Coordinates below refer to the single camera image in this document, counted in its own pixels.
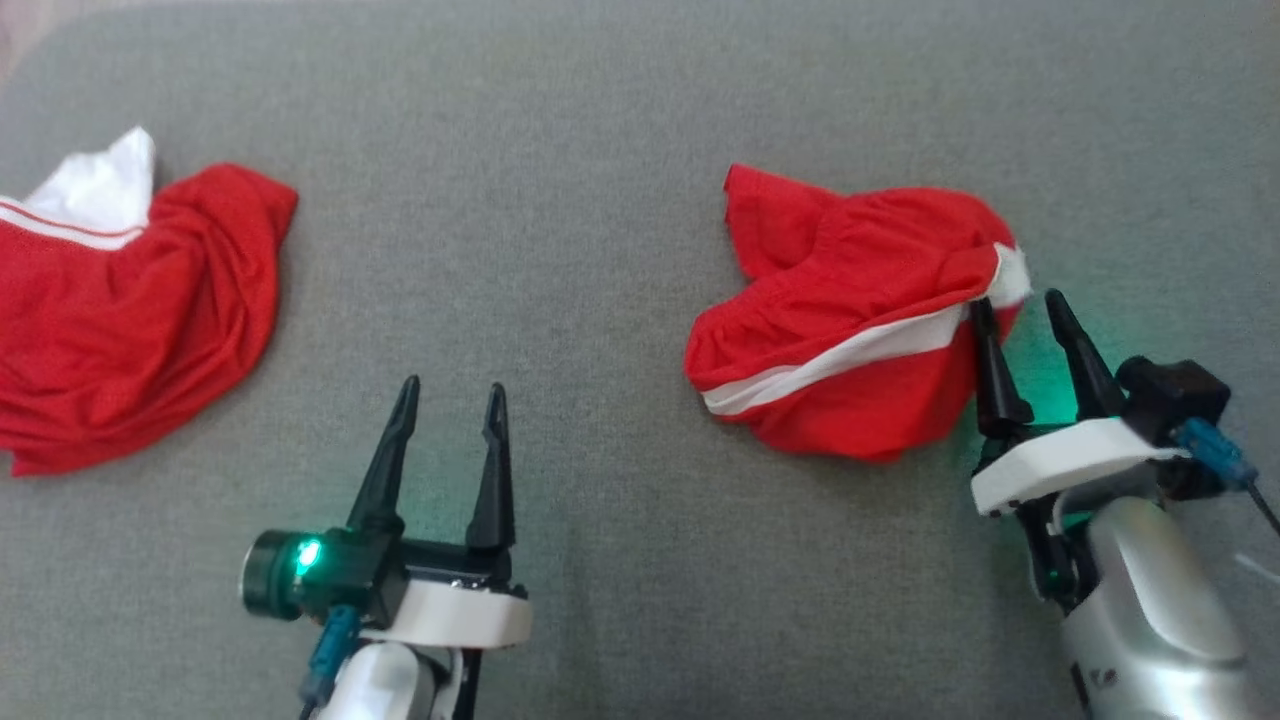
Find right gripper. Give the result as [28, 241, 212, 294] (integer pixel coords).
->
[968, 289, 1187, 612]

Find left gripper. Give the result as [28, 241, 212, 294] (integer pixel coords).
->
[346, 375, 534, 650]

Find red jersey with white lining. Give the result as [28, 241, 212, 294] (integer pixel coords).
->
[0, 126, 300, 478]

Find red shorts with white stripe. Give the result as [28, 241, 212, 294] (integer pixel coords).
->
[684, 163, 1033, 464]

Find large grey sofa seat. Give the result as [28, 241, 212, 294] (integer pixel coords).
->
[0, 0, 1280, 720]

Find right arm blue-plug cable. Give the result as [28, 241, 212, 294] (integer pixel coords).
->
[1175, 418, 1280, 537]

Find arm blue-plug cable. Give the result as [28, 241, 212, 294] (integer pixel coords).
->
[1175, 418, 1280, 537]
[298, 604, 363, 719]

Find left arm blue-plug cable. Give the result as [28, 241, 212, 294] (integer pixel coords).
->
[298, 604, 363, 719]

